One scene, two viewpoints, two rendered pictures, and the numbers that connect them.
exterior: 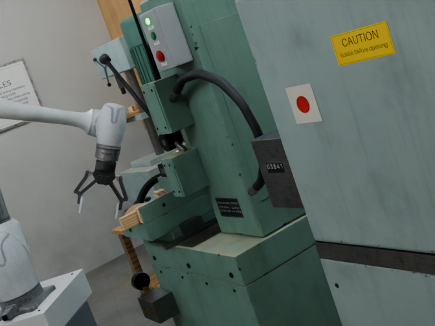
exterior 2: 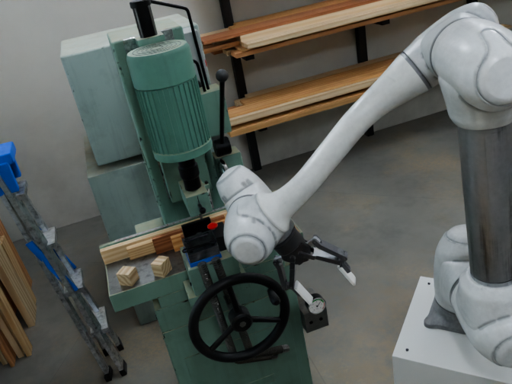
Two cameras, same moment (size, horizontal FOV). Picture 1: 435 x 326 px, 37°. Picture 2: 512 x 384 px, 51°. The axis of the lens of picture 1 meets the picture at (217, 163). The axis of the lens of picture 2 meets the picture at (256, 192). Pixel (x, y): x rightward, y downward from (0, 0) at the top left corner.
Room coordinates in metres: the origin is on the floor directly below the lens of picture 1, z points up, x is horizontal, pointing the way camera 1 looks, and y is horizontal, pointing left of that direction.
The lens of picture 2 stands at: (3.47, 0.68, 1.77)
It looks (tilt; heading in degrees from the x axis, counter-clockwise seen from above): 27 degrees down; 197
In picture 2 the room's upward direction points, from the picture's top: 11 degrees counter-clockwise
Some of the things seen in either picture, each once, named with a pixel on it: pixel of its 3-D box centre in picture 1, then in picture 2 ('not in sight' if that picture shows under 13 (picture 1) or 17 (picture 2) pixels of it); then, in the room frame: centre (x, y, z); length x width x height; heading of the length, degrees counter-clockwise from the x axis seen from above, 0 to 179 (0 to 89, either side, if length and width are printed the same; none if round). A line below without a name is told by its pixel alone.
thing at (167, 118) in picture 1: (166, 105); (213, 110); (1.85, 0.08, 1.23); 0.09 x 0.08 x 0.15; 30
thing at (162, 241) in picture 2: not in sight; (190, 234); (2.15, 0.03, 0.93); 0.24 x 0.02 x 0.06; 120
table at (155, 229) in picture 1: (201, 193); (207, 261); (2.22, 0.09, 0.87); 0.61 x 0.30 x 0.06; 120
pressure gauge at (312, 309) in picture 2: (142, 283); (315, 305); (2.16, 0.39, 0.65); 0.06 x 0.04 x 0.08; 120
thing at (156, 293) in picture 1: (157, 304); (310, 309); (2.10, 0.36, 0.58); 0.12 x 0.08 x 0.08; 30
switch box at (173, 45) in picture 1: (165, 37); (191, 54); (1.76, 0.02, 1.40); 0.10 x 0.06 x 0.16; 30
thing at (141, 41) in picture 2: not in sight; (147, 30); (1.99, -0.01, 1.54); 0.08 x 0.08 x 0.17; 30
